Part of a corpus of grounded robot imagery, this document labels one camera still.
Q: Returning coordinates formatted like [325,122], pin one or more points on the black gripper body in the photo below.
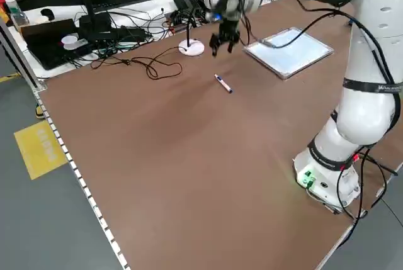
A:
[230,27]

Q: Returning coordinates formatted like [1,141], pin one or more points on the white blue whiteboard marker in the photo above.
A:
[224,84]

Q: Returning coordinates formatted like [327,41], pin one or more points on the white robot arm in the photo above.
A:
[368,119]

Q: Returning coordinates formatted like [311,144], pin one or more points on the white desk lamp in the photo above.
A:
[192,49]

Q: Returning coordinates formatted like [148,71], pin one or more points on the black power supply box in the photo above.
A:
[185,1]

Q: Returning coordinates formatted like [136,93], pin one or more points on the black power strip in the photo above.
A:
[126,32]

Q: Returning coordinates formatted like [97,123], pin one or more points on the white round disc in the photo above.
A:
[77,46]
[69,39]

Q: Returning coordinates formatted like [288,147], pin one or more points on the black computer mouse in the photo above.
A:
[47,14]

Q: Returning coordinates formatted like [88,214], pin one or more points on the clear bottle green label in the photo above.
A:
[14,12]

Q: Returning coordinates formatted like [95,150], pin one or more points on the yellow floor sticker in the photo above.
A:
[37,153]

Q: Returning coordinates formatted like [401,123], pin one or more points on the white whiteboard silver frame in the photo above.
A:
[283,59]

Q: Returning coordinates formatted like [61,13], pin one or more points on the aluminium frame post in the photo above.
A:
[22,59]

